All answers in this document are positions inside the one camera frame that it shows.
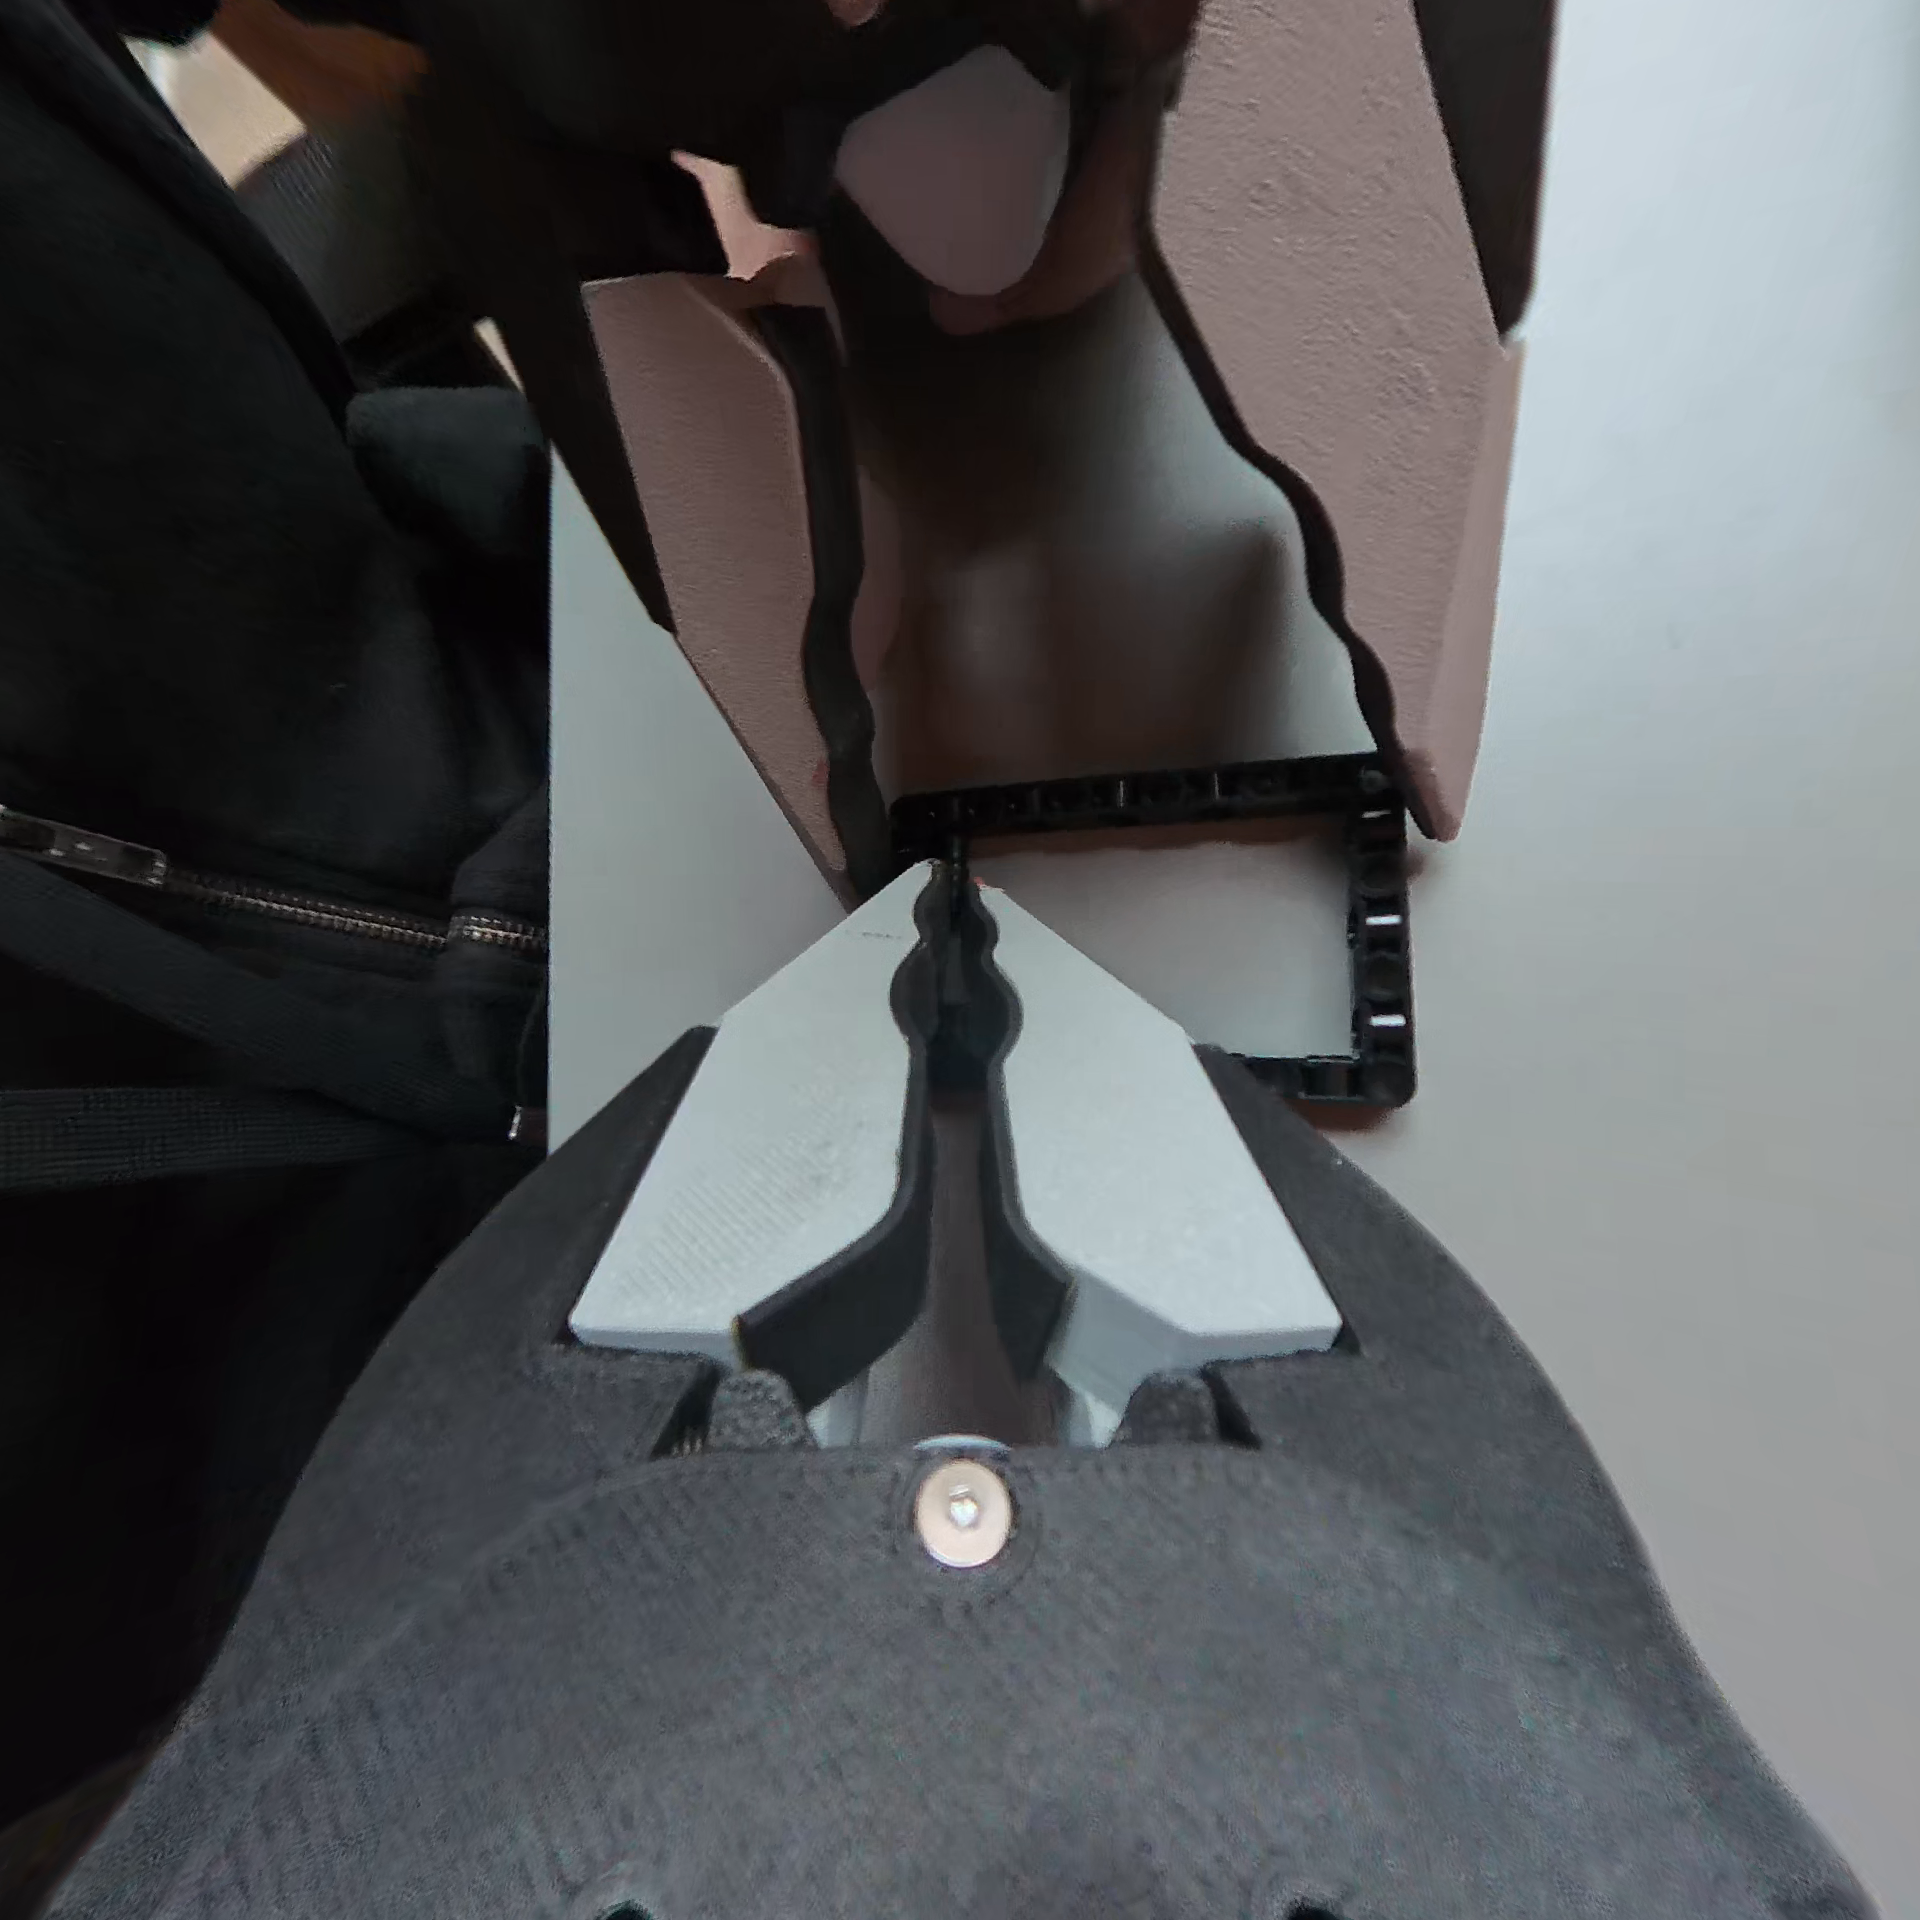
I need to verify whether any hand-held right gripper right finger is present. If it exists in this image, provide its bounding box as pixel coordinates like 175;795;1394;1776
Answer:
971;883;1345;1444

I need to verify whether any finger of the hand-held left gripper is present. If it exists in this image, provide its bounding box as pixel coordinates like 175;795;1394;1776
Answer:
583;273;897;911
1132;0;1529;845

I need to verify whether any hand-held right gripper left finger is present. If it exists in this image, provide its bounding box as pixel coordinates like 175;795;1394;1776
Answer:
568;865;951;1413

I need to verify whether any black rectangular lego frame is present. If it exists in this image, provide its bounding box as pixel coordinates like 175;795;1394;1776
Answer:
887;765;1422;1112

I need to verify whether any person's left forearm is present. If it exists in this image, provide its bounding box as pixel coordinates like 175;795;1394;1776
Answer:
287;0;842;279

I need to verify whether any black zippered bag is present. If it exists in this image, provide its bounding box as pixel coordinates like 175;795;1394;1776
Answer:
0;0;554;1817

